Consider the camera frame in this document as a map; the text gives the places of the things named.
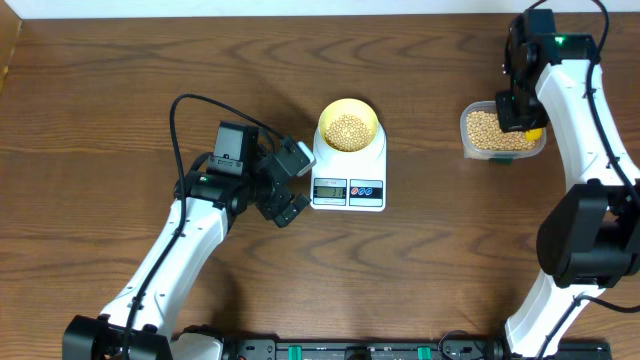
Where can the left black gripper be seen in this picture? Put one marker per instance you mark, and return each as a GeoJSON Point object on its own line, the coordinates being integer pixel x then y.
{"type": "Point", "coordinates": [275, 189]}

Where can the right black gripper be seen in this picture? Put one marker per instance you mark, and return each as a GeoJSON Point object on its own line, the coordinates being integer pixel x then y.
{"type": "Point", "coordinates": [508, 120]}

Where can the yellow measuring scoop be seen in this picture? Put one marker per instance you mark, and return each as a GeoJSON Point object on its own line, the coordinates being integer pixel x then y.
{"type": "Point", "coordinates": [533, 134]}

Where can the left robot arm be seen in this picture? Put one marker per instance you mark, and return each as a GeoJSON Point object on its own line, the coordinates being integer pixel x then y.
{"type": "Point", "coordinates": [139, 322]}

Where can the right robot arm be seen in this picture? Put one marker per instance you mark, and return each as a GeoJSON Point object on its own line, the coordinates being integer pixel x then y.
{"type": "Point", "coordinates": [590, 240]}

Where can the white digital kitchen scale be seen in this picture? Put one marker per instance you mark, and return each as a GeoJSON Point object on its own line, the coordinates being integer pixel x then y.
{"type": "Point", "coordinates": [349, 181]}

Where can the soybeans in bowl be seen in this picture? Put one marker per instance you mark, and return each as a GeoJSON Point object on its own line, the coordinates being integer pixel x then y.
{"type": "Point", "coordinates": [348, 133]}

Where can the pale yellow bowl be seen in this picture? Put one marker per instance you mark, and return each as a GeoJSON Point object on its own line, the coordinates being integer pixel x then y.
{"type": "Point", "coordinates": [348, 106]}

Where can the soybeans in container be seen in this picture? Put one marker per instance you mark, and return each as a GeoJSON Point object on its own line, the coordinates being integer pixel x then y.
{"type": "Point", "coordinates": [485, 133]}

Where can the clear plastic container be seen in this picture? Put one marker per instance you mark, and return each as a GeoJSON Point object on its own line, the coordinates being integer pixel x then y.
{"type": "Point", "coordinates": [472, 152]}

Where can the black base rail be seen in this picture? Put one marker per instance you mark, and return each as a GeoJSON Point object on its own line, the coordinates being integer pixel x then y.
{"type": "Point", "coordinates": [360, 350]}

